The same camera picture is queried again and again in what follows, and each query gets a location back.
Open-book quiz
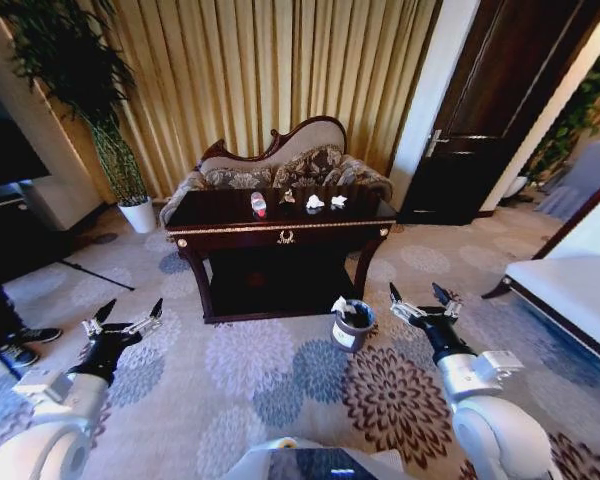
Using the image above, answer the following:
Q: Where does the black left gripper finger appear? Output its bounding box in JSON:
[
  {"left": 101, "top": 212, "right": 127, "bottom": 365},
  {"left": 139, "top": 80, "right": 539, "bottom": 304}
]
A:
[
  {"left": 124, "top": 298, "right": 165, "bottom": 337},
  {"left": 81, "top": 298, "right": 118, "bottom": 342}
]

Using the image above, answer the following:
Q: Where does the dark wooden console table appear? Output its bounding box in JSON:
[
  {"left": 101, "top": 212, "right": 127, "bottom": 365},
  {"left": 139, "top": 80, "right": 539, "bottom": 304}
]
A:
[{"left": 163, "top": 187, "right": 399, "bottom": 325}]

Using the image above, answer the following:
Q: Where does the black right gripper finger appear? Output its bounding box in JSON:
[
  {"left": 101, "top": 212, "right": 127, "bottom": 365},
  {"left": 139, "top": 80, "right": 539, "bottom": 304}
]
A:
[
  {"left": 388, "top": 282, "right": 423, "bottom": 325},
  {"left": 431, "top": 282, "right": 464, "bottom": 321}
]

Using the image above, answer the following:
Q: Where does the tall green potted plant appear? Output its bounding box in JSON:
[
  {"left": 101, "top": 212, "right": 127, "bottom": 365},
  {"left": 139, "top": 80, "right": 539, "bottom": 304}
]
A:
[{"left": 0, "top": 0, "right": 149, "bottom": 207}]

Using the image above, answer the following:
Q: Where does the black flat television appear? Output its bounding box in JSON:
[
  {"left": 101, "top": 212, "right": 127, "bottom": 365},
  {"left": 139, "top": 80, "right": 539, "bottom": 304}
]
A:
[{"left": 0, "top": 69, "right": 51, "bottom": 192}]

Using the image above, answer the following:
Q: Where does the green leafy plant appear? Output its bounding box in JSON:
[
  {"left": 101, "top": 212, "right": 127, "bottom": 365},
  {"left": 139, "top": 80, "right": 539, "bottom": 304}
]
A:
[{"left": 527, "top": 47, "right": 600, "bottom": 184}]

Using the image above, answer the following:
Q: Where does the floral upholstered chaise sofa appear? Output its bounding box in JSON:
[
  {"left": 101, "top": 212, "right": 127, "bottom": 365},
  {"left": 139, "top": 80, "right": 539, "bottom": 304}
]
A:
[{"left": 158, "top": 115, "right": 395, "bottom": 226}]

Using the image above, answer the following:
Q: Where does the dark wooden door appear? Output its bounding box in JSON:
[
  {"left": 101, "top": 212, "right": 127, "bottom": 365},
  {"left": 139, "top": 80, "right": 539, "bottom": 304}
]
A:
[{"left": 395, "top": 0, "right": 600, "bottom": 227}]

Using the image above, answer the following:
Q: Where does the white robot front shell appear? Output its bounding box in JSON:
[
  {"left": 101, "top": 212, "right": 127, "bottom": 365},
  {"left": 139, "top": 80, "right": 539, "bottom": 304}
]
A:
[{"left": 222, "top": 435, "right": 406, "bottom": 480}]

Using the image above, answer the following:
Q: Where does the person's black sneaker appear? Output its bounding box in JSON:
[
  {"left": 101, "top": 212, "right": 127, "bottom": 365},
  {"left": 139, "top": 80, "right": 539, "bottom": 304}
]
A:
[
  {"left": 0, "top": 343, "right": 40, "bottom": 369},
  {"left": 10, "top": 327, "right": 64, "bottom": 345}
]

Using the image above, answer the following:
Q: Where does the gold pleated curtain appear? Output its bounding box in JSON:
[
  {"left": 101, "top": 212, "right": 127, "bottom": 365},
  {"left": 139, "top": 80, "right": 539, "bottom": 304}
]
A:
[{"left": 44, "top": 0, "right": 444, "bottom": 204}]

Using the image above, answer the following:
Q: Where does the white upholstered bench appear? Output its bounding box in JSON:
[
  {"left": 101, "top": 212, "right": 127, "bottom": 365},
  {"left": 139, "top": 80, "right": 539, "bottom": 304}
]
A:
[{"left": 481, "top": 169, "right": 600, "bottom": 369}]

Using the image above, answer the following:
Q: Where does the white plant pot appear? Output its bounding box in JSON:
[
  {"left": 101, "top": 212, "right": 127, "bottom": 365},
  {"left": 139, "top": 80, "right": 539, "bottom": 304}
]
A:
[{"left": 117, "top": 196, "right": 158, "bottom": 235}]

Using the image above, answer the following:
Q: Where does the silver door handle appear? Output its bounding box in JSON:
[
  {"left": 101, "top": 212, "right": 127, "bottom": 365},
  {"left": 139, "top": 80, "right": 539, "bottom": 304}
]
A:
[{"left": 426, "top": 128, "right": 450, "bottom": 159}]

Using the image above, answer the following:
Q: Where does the grey covered chair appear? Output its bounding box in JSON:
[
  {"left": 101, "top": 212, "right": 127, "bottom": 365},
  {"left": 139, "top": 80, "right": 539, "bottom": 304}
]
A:
[{"left": 547, "top": 138, "right": 600, "bottom": 222}]

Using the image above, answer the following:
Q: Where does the crushed red white can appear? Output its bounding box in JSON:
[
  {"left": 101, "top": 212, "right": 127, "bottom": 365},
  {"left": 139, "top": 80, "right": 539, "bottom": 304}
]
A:
[{"left": 249, "top": 191, "right": 270, "bottom": 219}]

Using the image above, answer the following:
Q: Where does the black floor cable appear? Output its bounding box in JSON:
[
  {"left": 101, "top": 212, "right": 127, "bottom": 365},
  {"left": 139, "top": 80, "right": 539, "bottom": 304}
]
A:
[{"left": 62, "top": 258, "right": 136, "bottom": 292}]

